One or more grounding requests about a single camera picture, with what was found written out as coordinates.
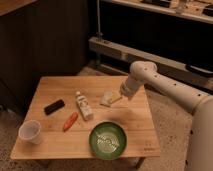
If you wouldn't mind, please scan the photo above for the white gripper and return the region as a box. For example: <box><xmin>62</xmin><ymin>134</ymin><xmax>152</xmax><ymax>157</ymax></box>
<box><xmin>120</xmin><ymin>79</ymin><xmax>137</xmax><ymax>100</ymax></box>

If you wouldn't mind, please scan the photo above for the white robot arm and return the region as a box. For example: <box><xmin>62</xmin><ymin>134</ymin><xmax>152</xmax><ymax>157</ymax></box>
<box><xmin>120</xmin><ymin>61</ymin><xmax>213</xmax><ymax>171</ymax></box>

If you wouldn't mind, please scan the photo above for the green ceramic bowl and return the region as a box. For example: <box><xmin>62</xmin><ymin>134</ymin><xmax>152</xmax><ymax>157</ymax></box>
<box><xmin>89</xmin><ymin>121</ymin><xmax>127</xmax><ymax>160</ymax></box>

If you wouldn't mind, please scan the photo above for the white squeeze bottle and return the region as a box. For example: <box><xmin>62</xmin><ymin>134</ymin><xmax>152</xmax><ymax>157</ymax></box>
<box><xmin>76</xmin><ymin>91</ymin><xmax>93</xmax><ymax>121</ymax></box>

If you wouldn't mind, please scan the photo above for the orange toy carrot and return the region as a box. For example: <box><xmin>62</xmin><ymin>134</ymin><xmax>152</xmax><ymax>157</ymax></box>
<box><xmin>63</xmin><ymin>112</ymin><xmax>78</xmax><ymax>131</ymax></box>

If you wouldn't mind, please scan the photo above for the wooden table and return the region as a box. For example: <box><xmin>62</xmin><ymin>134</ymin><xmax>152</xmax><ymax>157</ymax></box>
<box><xmin>11</xmin><ymin>76</ymin><xmax>160</xmax><ymax>160</ymax></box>

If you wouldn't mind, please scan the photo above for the black rectangular block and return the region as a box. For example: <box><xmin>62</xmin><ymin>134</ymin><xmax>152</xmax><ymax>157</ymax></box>
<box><xmin>44</xmin><ymin>99</ymin><xmax>65</xmax><ymax>115</ymax></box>

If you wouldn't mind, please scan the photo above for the dark wooden cabinet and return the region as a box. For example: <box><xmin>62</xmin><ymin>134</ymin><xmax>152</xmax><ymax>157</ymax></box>
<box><xmin>0</xmin><ymin>0</ymin><xmax>88</xmax><ymax>115</ymax></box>

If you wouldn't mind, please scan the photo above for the white paper cup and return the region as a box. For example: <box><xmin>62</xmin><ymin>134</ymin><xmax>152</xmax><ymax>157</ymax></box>
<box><xmin>18</xmin><ymin>120</ymin><xmax>42</xmax><ymax>144</ymax></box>

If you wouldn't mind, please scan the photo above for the grey metal shelf frame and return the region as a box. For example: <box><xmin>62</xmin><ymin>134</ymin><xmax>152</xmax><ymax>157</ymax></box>
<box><xmin>88</xmin><ymin>0</ymin><xmax>213</xmax><ymax>91</ymax></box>

